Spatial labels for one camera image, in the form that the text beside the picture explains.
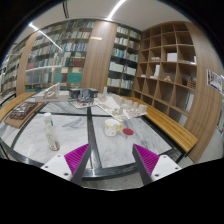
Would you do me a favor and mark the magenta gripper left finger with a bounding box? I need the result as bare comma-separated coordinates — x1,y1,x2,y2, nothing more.
42,143,91,185

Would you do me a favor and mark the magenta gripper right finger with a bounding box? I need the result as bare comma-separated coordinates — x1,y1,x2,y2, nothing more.
132,144,181,185

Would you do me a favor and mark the clear plastic water bottle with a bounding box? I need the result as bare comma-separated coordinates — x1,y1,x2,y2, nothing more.
44,112,60,151

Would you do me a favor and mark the wooden bench right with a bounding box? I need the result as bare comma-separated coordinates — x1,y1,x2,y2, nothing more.
130,97,198,153

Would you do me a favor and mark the wooden bench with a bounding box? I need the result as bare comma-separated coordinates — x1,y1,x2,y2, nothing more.
130,97,198,153
0,92,39,122

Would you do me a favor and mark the red round coaster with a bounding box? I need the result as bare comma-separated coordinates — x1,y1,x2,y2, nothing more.
123,128,134,135

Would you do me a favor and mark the white city architectural model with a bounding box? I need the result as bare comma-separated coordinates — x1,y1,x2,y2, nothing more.
95,91,147,121

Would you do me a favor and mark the dark building model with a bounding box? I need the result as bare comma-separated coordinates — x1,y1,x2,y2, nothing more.
69,88,98,102

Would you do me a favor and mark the white building model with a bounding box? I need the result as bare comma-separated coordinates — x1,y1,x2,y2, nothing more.
35,83,69,102

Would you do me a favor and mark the wooden bench left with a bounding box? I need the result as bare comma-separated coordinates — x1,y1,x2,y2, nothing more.
0,92,39,122

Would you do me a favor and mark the bookshelf with books centre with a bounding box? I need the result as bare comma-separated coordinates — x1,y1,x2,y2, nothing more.
107,25,141,96

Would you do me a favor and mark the bookshelf with books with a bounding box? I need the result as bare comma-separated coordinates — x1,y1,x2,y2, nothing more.
107,25,141,96
25,19,95,92

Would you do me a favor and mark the wooden cubby shelf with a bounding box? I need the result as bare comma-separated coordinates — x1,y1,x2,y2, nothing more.
132,21,222,161

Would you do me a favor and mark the bookshelf with books left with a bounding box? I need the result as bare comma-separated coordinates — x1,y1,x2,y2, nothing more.
25,19,95,92

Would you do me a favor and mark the white mug yellow handle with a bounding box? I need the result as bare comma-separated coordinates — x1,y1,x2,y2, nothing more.
105,119,122,137

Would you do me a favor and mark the wall poster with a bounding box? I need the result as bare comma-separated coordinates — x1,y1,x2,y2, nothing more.
207,69,222,93

